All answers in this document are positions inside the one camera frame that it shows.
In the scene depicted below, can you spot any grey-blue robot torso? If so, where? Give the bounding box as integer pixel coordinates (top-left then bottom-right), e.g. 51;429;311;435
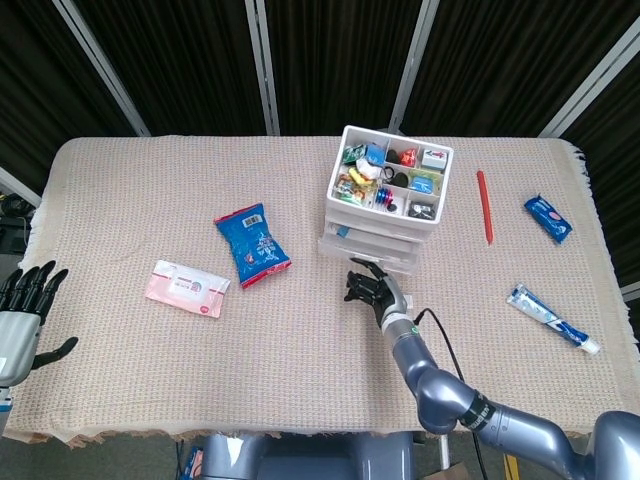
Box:
199;432;416;480

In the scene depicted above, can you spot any shiny colourful candy packet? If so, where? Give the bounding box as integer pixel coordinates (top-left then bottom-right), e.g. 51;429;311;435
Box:
335;174;376;206

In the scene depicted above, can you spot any blue cookie pack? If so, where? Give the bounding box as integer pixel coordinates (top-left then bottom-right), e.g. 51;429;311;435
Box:
523;193;573;245

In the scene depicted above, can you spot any grey metal frame post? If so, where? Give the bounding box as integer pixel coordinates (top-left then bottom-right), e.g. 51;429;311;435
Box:
52;0;151;137
537;19;640;139
244;0;281;136
0;167;44;207
388;0;441;134

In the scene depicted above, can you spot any blue snack bag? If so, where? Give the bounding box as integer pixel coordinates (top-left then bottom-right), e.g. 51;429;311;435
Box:
213;202;293;290

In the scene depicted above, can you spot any white drawer organizer box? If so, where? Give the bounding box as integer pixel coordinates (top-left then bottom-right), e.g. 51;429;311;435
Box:
319;124;455;279

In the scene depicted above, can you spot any green blue flat packet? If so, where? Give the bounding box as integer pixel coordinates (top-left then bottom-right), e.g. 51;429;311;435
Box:
410;172;444;194

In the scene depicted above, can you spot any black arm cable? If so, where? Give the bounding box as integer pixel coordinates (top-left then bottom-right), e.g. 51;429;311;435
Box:
412;308;489;480

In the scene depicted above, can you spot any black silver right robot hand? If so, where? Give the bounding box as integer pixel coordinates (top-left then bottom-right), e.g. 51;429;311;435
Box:
342;258;409;331

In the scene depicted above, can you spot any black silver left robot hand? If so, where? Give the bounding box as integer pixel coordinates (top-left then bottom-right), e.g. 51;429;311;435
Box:
0;259;80;389

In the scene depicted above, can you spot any beige woven tablecloth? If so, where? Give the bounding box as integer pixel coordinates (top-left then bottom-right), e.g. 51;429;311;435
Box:
4;134;640;449

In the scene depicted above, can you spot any white blue toothpaste tube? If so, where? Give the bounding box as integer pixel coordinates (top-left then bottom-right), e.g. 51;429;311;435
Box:
506;283;601;355

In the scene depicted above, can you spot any orange-red pen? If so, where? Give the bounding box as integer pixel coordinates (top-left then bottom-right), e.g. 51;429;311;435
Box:
475;170;495;246

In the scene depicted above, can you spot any clear drawer with blue item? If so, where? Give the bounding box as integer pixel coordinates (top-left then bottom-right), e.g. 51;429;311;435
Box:
317;234;424;264

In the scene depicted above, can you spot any pink wet wipes pack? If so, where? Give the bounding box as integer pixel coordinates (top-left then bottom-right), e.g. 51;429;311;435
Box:
144;259;232;320

